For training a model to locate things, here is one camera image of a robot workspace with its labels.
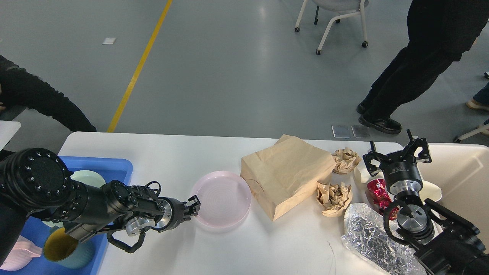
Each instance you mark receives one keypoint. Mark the white side table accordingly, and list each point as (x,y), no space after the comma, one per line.
(7,130)

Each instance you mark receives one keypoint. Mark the standing person in black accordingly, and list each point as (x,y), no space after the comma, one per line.
(439,32)

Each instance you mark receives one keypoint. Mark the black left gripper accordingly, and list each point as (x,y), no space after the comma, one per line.
(176,212)

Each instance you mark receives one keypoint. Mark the crumpled brown paper lower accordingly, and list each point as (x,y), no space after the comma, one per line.
(335,199)

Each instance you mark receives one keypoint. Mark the beige plastic bin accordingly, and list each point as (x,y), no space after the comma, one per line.
(462,173)

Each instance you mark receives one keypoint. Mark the crushed red can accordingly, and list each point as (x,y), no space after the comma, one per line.
(379,195)

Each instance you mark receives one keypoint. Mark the white paper cup right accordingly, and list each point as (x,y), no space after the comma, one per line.
(430,191)

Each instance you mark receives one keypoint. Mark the white paper cup lying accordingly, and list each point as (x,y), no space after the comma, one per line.
(361,175)

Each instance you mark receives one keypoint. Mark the silver foil plastic bag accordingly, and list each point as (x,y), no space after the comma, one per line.
(364,235)

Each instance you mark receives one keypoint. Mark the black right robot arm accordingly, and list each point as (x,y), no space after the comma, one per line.
(443,241)

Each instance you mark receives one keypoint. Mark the brown paper bag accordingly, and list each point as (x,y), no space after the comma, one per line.
(285,174)

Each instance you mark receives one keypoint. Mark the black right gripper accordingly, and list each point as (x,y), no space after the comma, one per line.
(400,172)

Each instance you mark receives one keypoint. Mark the pink mug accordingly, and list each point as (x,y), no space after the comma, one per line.
(22,253)

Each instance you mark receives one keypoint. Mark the beige shoe at right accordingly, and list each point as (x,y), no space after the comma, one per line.
(476,105)

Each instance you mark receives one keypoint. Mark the light green plate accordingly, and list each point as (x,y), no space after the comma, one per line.
(89,178)

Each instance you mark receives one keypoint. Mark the white chair leg right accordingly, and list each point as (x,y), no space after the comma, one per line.
(480,129)

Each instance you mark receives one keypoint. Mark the metal floor plate left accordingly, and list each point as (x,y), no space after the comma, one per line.
(341,132)

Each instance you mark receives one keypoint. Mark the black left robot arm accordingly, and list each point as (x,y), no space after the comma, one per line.
(36,183)

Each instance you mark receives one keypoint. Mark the blue plastic tray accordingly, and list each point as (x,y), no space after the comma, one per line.
(37,232)

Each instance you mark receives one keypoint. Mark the metal floor plate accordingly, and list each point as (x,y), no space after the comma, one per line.
(360,132)
(341,132)

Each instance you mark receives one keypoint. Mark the seated person in black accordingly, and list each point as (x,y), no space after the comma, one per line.
(21,88)

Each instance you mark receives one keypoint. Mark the teal mug yellow inside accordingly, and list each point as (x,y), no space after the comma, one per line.
(67,251)

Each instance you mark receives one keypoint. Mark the metal floor plate right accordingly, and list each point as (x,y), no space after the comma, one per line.
(360,132)

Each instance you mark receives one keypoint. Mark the pink plate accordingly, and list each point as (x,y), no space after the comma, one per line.
(225,199)

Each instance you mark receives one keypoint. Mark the crumpled brown paper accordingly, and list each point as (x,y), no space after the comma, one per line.
(346,160)
(335,199)

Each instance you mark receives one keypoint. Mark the crumpled brown paper upper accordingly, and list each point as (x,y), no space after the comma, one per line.
(346,160)

